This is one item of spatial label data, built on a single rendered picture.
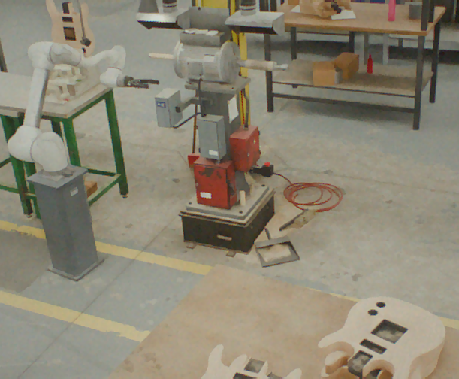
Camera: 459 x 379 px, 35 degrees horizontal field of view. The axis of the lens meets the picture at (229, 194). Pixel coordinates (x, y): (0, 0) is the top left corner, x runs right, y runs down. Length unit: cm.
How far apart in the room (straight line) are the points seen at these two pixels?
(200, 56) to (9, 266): 195
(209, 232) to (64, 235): 97
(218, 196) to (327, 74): 231
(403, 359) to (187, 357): 79
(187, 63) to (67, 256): 145
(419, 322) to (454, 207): 281
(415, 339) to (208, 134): 238
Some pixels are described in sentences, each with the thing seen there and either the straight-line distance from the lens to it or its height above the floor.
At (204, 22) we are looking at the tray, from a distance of 463.
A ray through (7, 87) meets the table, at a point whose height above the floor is 90.
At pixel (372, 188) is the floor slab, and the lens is 561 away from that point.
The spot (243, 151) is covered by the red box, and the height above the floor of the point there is 70.
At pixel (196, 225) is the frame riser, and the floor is 15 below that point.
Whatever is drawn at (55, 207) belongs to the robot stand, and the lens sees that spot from 461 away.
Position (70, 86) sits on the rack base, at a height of 101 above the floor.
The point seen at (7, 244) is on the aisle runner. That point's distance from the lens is 542.
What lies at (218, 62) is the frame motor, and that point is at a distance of 444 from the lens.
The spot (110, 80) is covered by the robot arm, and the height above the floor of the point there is 104.
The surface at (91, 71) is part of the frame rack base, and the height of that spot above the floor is 104.
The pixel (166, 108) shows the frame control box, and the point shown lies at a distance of 446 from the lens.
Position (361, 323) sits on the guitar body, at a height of 103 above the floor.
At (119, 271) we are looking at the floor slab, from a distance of 486.
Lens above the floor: 273
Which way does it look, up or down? 29 degrees down
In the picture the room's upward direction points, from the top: 5 degrees counter-clockwise
